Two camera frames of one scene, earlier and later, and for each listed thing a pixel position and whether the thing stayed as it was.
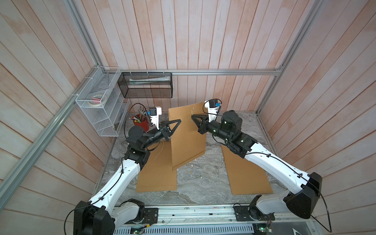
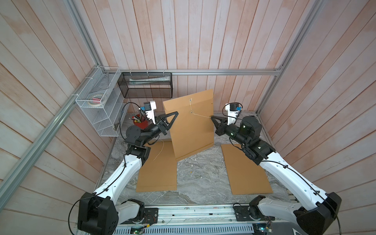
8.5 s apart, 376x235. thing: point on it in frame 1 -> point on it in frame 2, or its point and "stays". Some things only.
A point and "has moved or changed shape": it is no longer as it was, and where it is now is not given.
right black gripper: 204,127 -> 222,129
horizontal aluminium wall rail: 276,71 stays
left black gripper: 165,131 -> 162,125
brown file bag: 187,142 has moved or changed shape
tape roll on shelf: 97,100 stays
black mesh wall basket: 146,84 stays
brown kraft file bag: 156,174 stays
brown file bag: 245,177 stays
